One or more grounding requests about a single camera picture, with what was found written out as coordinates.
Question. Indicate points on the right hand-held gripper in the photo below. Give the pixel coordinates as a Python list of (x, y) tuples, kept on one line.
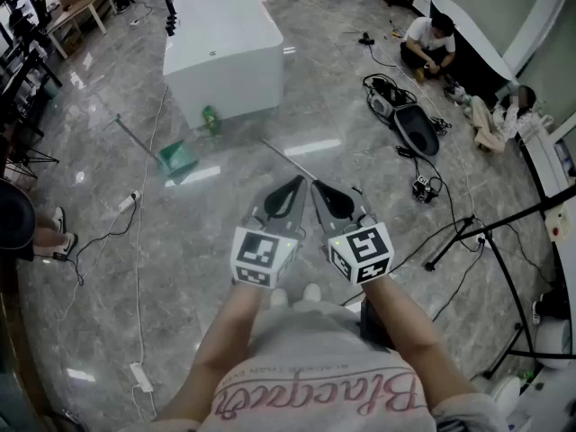
[(364, 250)]

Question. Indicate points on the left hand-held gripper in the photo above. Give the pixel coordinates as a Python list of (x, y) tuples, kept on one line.
[(265, 252)]

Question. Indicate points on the person's right forearm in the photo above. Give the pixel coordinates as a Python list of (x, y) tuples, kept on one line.
[(400, 331)]

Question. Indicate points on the person's left forearm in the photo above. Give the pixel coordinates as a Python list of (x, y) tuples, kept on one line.
[(225, 331)]

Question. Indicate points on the black metal stand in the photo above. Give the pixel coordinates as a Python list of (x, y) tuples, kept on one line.
[(531, 210)]

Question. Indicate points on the small black gripper device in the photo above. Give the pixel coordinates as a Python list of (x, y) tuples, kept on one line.
[(423, 189)]

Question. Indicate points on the person's right white shoe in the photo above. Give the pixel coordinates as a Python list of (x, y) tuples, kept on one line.
[(312, 292)]

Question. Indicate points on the green plastic bottle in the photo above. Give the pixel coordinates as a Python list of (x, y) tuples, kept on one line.
[(210, 119)]

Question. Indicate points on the black box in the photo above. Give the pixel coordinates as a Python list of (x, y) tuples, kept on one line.
[(373, 326)]

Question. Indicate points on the person's grey t-shirt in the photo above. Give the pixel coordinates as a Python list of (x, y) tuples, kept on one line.
[(315, 353)]

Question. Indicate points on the black power tool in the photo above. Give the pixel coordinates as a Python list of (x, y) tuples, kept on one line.
[(365, 40)]

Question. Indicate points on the black and white bathtub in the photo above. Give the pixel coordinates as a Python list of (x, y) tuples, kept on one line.
[(477, 43)]

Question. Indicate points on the black bathtub faucet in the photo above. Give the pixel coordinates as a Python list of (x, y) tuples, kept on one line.
[(170, 18)]

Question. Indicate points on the black power adapter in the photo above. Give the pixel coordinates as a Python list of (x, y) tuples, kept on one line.
[(60, 256)]

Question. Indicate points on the wooden table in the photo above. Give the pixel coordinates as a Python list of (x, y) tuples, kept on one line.
[(76, 14)]

